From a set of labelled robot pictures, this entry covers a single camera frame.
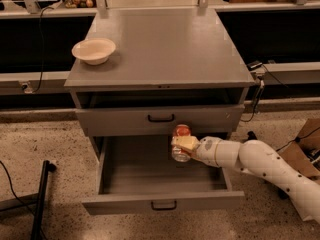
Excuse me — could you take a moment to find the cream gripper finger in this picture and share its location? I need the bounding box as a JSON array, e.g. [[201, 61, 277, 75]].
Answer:
[[171, 136, 200, 152]]

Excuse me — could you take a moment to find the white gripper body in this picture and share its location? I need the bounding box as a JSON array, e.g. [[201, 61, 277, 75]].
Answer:
[[195, 137, 221, 167]]

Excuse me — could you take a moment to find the red coke can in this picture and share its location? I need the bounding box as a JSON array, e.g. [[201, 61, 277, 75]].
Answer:
[[171, 124, 191, 162]]

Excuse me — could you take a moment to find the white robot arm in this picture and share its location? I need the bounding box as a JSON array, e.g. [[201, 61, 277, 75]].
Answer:
[[171, 136, 320, 223]]

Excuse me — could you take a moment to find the closed grey upper drawer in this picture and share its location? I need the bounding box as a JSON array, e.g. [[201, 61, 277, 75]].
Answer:
[[76, 105, 244, 137]]

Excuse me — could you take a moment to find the open grey middle drawer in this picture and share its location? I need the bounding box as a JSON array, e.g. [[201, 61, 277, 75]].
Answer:
[[82, 135, 244, 215]]

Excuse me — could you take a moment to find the grey drawer cabinet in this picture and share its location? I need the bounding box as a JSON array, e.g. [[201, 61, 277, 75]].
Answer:
[[65, 8, 254, 152]]

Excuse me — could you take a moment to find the black stand leg right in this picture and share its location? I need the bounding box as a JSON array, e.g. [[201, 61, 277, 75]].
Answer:
[[247, 131, 289, 200]]

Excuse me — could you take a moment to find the black stand leg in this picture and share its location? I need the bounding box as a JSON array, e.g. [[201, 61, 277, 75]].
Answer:
[[31, 160, 56, 240], [247, 131, 289, 200]]

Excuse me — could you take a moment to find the brown cardboard box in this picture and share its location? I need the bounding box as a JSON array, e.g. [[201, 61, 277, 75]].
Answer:
[[281, 118, 320, 184]]

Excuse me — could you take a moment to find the white bowl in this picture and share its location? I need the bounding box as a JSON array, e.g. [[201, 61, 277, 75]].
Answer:
[[71, 38, 116, 65]]

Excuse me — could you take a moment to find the black stand leg left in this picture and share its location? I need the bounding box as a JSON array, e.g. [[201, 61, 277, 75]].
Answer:
[[31, 160, 56, 240]]

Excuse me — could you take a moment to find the black upper drawer handle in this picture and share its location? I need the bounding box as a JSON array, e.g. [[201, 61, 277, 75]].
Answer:
[[147, 114, 175, 123]]

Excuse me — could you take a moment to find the black drawer handle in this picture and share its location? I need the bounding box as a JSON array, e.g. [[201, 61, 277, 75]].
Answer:
[[151, 201, 177, 211], [147, 114, 175, 123]]

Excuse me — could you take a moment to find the black middle drawer handle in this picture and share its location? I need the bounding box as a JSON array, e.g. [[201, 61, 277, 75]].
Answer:
[[151, 201, 177, 211]]

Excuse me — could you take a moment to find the black power adapter with cable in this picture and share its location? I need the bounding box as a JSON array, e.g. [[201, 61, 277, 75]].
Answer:
[[241, 60, 282, 123]]

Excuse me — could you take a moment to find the black cable left wall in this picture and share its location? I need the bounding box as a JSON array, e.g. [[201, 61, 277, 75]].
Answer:
[[21, 5, 54, 94]]

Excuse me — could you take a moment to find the black floor cable left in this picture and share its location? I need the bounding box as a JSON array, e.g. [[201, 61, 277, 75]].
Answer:
[[0, 160, 48, 240]]

